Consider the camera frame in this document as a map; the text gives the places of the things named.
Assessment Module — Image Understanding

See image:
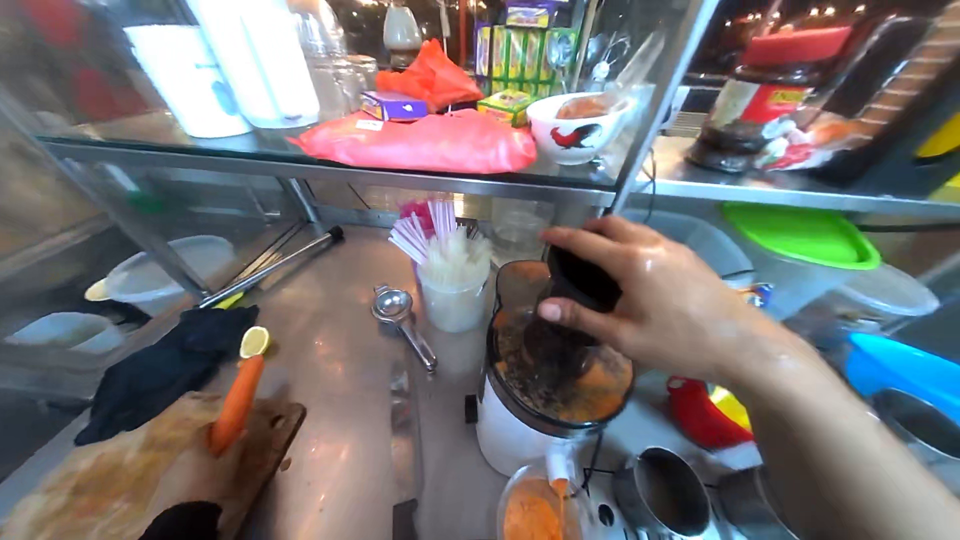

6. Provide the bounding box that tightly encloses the black juicer pusher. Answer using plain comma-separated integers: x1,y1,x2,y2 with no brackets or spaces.
520,244,623,376

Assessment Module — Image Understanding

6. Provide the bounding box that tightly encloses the orange carrot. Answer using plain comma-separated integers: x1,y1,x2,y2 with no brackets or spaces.
208,354,265,458

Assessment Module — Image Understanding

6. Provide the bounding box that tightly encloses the person's right forearm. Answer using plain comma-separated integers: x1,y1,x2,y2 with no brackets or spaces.
723,315,960,540

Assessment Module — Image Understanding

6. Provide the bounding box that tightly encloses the person's right hand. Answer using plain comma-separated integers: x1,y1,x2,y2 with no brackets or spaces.
538,216,785,385

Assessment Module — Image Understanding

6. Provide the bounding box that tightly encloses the clear plastic jar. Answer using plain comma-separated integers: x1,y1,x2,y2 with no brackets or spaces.
489,195,552,262

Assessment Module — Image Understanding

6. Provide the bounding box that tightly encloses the large clear plastic tub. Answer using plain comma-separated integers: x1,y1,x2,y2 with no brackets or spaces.
619,209,756,290

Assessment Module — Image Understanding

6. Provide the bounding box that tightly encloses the black cloth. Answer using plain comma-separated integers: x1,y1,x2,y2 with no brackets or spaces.
73,304,261,447

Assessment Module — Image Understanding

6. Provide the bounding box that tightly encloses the white bowl with rooster print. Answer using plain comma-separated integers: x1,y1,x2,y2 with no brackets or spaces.
526,92,631,166

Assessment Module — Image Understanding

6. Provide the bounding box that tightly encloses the lemon half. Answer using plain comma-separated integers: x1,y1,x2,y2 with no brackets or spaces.
239,326,271,360

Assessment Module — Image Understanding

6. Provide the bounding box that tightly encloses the wooden cutting board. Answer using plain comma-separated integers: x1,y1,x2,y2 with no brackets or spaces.
1,391,308,540

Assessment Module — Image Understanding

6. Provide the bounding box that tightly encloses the pile of clear plastic spoons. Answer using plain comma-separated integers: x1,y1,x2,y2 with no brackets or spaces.
421,226,493,292

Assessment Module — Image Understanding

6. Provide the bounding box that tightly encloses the white juicer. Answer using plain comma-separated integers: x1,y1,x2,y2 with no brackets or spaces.
465,259,636,480

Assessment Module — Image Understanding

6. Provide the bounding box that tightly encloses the red plastic bowl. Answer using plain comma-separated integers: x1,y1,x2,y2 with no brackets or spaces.
666,376,755,451

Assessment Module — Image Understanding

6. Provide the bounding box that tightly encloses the green yellow small box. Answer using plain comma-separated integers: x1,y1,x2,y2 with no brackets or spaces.
477,89,534,128

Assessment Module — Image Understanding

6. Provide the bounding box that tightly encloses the clear ladle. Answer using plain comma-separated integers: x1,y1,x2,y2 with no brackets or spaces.
611,31,667,99

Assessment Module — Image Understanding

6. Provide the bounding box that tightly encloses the clear plastic basin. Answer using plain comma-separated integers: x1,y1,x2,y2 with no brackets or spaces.
103,235,237,317

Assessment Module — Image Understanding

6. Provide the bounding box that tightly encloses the bundle of wrapped white straws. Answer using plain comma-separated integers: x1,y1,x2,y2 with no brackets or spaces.
388,199,459,267

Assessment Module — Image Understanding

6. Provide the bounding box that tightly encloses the large clear plastic container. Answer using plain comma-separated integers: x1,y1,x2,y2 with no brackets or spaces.
729,217,864,324

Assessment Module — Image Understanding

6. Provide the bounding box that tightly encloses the pink plastic bag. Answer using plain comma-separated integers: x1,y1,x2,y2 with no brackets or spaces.
288,109,539,175

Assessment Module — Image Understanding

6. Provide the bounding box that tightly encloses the metal citrus squeezer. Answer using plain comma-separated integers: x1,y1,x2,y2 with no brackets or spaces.
370,283,438,375

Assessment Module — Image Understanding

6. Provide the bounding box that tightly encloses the bright green plastic lid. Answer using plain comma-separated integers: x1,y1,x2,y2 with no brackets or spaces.
721,201,882,272

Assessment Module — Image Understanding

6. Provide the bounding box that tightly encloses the metal rod with black end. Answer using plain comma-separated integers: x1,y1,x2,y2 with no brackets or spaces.
198,225,346,310

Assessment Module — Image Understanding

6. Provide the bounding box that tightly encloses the metal cup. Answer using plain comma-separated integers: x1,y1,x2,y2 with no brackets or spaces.
613,447,712,540
714,464,800,540
870,387,960,480

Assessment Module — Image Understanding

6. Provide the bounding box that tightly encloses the jar with red lid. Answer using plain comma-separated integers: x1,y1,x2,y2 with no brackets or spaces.
686,25,854,175

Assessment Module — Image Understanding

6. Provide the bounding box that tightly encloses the stack of green boxes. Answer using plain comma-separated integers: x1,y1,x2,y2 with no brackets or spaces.
475,24,579,100

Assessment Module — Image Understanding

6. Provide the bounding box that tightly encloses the clear jug of orange juice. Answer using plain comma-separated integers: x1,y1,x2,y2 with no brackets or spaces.
497,463,588,540

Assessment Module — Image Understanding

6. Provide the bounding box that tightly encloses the crumpled plastic packet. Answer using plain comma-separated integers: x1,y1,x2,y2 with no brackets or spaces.
757,107,871,172

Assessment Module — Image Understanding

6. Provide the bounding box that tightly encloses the glass and metal shelf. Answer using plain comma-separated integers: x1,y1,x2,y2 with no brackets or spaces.
0,0,960,309

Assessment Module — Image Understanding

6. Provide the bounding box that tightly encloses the red plastic bag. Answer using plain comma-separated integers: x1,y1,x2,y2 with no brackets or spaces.
375,39,486,114

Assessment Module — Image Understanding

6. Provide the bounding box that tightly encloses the purple small box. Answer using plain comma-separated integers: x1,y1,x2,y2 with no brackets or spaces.
360,90,429,123

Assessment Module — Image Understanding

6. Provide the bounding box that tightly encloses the blue plastic basin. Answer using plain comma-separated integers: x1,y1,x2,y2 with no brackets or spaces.
845,332,960,429

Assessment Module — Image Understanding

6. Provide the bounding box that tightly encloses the tall white plastic container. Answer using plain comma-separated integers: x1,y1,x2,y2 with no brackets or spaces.
187,0,321,130

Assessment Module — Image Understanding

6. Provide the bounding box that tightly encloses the knife with black handle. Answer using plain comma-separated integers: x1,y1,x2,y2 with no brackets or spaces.
390,358,423,540

